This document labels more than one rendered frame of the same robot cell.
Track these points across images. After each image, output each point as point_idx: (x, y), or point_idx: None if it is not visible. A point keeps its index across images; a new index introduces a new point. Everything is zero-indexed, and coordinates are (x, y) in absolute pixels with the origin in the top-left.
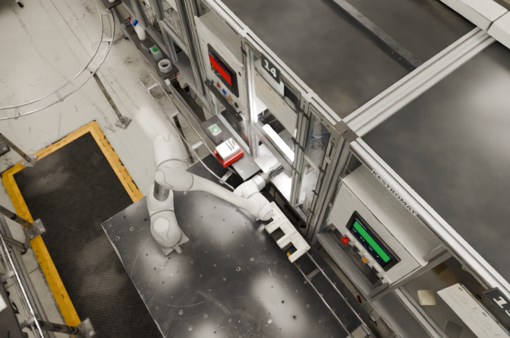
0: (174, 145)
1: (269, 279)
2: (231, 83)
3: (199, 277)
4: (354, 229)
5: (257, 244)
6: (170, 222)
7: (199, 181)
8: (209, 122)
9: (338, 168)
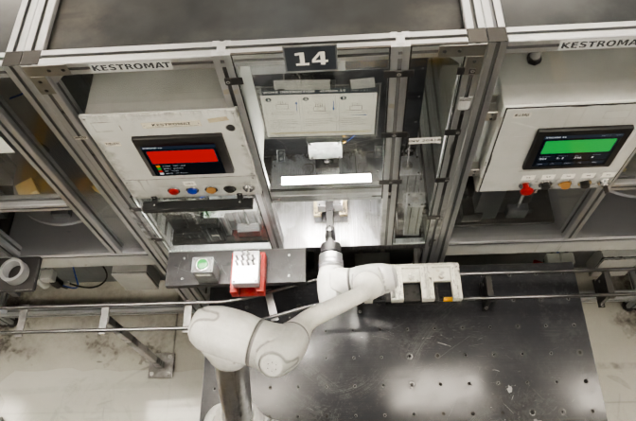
0: (232, 311)
1: (453, 352)
2: None
3: None
4: (543, 156)
5: (394, 334)
6: None
7: (305, 321)
8: (174, 270)
9: (486, 99)
